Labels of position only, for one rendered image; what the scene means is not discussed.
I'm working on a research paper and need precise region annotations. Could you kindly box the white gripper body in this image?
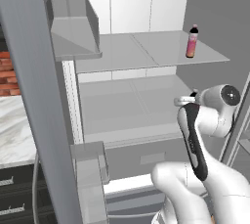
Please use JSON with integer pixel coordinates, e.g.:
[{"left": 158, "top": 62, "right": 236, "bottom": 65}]
[{"left": 173, "top": 95, "right": 198, "bottom": 108}]

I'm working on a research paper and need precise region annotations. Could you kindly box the glass fridge shelf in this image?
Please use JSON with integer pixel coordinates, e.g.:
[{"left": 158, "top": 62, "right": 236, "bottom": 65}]
[
  {"left": 74, "top": 29, "right": 230, "bottom": 74},
  {"left": 77, "top": 73, "right": 196, "bottom": 145}
]

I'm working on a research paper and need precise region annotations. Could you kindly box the grey fridge door with rails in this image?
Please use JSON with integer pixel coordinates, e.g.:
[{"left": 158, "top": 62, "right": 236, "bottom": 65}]
[{"left": 218, "top": 70, "right": 250, "bottom": 170}]

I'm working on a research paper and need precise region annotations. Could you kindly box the grey fridge crisper drawer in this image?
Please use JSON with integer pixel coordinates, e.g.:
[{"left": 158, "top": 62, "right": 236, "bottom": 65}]
[{"left": 104, "top": 135, "right": 227, "bottom": 182}]

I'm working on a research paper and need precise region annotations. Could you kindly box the white fridge body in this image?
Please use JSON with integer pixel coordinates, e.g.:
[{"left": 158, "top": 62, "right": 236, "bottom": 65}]
[{"left": 48, "top": 0, "right": 250, "bottom": 224}]

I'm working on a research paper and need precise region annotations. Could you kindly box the grey fridge door bin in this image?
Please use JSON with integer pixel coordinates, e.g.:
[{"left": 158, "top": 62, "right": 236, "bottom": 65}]
[
  {"left": 45, "top": 0, "right": 104, "bottom": 63},
  {"left": 69, "top": 140, "right": 110, "bottom": 224}
]

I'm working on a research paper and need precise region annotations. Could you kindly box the pink soda bottle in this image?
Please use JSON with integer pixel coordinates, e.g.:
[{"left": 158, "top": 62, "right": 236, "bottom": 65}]
[{"left": 185, "top": 23, "right": 200, "bottom": 60}]

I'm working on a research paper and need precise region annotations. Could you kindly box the grey freezer drawer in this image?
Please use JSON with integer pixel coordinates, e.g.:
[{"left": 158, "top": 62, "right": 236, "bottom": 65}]
[{"left": 103, "top": 172, "right": 168, "bottom": 224}]

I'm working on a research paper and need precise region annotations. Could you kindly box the black drawer front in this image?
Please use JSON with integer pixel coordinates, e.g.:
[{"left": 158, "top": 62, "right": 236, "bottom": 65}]
[
  {"left": 0, "top": 192, "right": 37, "bottom": 224},
  {"left": 0, "top": 164, "right": 39, "bottom": 200}
]

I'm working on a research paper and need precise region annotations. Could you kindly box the grey fridge door handle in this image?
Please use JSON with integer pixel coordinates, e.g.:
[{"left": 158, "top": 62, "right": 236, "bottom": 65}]
[{"left": 31, "top": 151, "right": 42, "bottom": 224}]

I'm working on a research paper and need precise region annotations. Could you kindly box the silver drawer handle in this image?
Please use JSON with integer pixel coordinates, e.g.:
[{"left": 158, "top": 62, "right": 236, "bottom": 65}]
[
  {"left": 0, "top": 202, "right": 26, "bottom": 216},
  {"left": 0, "top": 176, "right": 15, "bottom": 187}
]

